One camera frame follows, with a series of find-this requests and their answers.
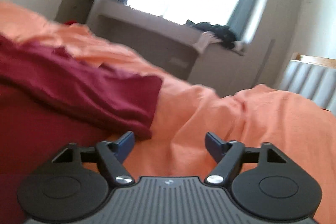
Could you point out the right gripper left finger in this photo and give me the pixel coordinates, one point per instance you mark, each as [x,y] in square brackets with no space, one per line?
[75,183]

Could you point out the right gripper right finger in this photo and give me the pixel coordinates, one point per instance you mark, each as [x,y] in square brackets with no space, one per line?
[262,182]

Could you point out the dark red knit garment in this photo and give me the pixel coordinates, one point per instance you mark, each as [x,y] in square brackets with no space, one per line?
[49,99]

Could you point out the pile of dark clothes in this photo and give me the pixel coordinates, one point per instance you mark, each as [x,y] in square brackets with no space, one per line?
[227,37]

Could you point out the orange duvet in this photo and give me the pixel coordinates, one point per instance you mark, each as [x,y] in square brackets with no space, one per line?
[185,112]

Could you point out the grey padded headboard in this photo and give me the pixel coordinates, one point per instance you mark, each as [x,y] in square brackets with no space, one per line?
[311,77]

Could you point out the tall grey closet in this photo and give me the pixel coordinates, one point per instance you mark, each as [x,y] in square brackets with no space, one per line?
[267,52]

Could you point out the white cloth hanging off ledge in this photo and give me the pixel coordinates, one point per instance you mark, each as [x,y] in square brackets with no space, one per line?
[204,41]

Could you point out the red object on floor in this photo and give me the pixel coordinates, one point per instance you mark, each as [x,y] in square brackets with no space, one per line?
[70,22]

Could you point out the right blue-grey curtain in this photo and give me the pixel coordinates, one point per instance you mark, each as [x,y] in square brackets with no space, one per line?
[240,16]

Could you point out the grey window seat cabinet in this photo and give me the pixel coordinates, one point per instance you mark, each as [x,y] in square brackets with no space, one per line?
[165,44]

